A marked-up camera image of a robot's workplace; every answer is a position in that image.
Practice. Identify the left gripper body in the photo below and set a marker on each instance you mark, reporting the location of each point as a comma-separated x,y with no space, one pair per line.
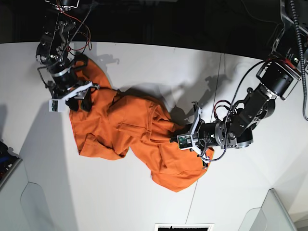
205,134

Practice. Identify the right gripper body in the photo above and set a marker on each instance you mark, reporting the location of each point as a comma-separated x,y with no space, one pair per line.
79,90

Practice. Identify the orange t-shirt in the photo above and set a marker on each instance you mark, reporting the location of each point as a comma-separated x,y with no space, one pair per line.
118,123

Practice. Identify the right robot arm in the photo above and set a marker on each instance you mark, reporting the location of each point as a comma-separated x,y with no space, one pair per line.
61,53

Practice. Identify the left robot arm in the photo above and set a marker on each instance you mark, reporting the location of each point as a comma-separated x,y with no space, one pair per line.
286,65

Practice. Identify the black white marker card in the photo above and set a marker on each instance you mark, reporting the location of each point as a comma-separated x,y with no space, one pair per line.
184,227

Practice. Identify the white side panel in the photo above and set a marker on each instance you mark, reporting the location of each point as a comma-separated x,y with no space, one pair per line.
271,216

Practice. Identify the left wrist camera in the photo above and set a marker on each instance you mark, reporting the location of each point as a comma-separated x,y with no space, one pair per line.
185,141

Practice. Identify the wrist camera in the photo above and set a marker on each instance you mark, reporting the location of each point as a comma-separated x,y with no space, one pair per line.
57,105
185,141

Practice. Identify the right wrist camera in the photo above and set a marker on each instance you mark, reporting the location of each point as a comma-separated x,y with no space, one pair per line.
57,105

